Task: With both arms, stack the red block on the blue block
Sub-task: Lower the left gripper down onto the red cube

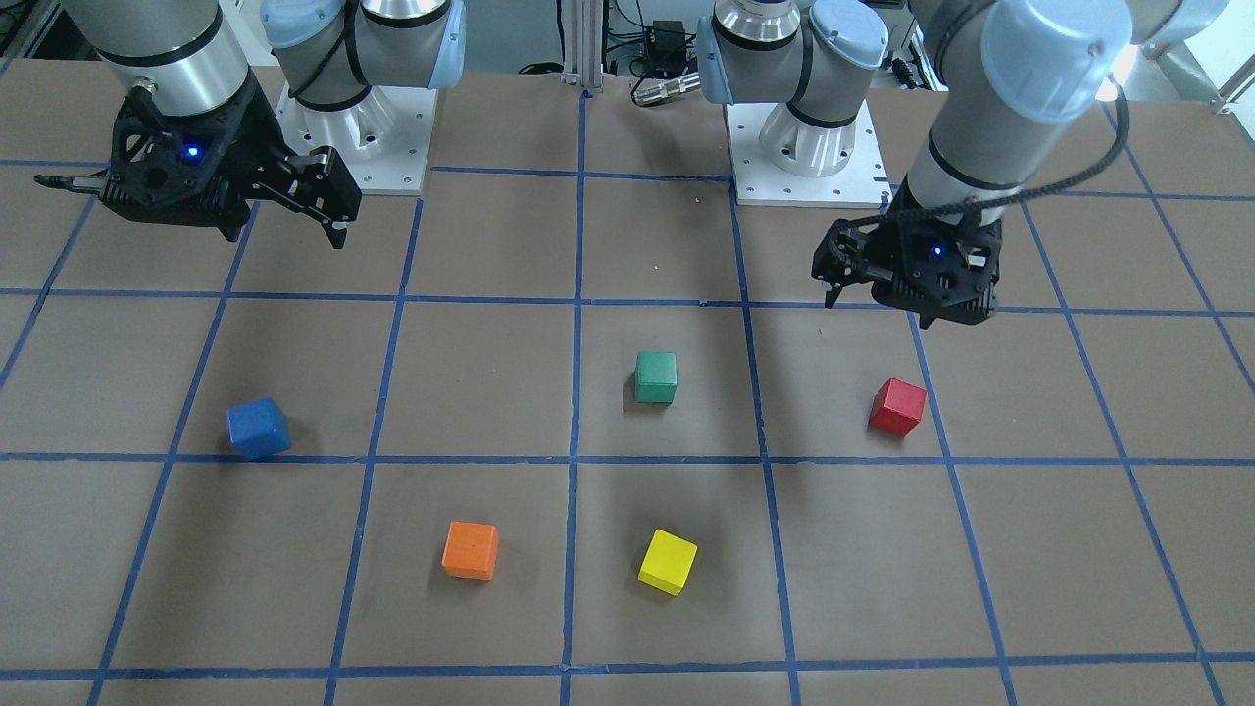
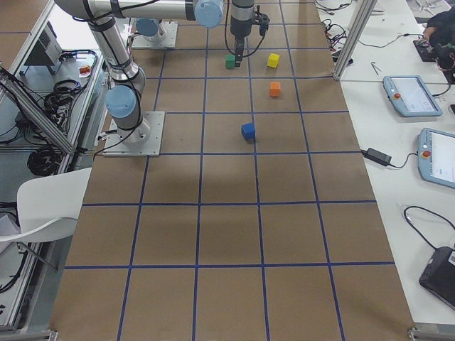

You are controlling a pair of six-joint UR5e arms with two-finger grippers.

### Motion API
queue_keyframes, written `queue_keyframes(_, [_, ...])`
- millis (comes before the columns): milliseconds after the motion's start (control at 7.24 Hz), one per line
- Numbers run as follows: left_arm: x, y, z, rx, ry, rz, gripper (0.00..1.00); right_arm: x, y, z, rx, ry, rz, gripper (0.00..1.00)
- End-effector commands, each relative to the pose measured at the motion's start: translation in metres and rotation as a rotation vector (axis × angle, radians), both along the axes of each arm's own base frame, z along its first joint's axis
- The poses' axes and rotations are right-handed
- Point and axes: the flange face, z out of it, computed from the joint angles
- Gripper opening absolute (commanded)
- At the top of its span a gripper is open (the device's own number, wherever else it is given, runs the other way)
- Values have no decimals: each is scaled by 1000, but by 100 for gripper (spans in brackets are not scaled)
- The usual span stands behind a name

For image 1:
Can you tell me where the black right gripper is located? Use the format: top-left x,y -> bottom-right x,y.
34,75 -> 363,250

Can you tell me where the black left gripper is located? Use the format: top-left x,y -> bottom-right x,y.
811,214 -> 1003,327

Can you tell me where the red wooden block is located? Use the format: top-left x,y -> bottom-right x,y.
867,377 -> 927,438

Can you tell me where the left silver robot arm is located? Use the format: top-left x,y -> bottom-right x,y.
695,1 -> 1227,329

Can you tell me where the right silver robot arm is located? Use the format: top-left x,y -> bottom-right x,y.
34,1 -> 467,250

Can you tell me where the green wooden block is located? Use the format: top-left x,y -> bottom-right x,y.
633,350 -> 678,405

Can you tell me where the blue wooden block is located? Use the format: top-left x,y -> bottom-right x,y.
226,398 -> 291,461

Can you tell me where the yellow wooden block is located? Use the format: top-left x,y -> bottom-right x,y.
638,529 -> 698,597

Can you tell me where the orange wooden block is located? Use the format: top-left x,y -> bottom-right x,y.
442,520 -> 499,581

